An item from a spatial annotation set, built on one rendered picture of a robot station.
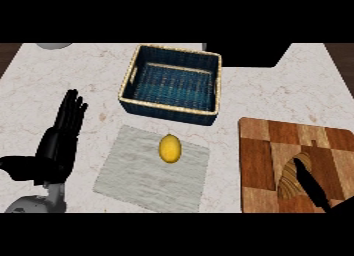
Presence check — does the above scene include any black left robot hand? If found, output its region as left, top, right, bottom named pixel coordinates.
left=0, top=88, right=89, bottom=187

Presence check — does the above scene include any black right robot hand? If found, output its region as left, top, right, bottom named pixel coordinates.
left=292, top=157, right=354, bottom=214

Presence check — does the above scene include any striped brown croissant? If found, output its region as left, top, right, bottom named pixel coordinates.
left=275, top=151, right=314, bottom=201

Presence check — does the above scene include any wooden checkered cutting board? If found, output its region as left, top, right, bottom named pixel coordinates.
left=237, top=116, right=354, bottom=214

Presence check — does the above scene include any blue wicker basket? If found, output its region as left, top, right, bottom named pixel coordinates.
left=116, top=44, right=222, bottom=127

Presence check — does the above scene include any grey marble placemat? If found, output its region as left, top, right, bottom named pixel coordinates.
left=91, top=124, right=210, bottom=214

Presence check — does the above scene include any yellow lemon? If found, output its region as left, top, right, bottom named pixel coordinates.
left=157, top=133, right=182, bottom=164

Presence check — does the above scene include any grey round object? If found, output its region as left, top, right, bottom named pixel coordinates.
left=35, top=42, right=73, bottom=51

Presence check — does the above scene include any black appliance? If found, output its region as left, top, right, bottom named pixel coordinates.
left=201, top=42, right=293, bottom=69

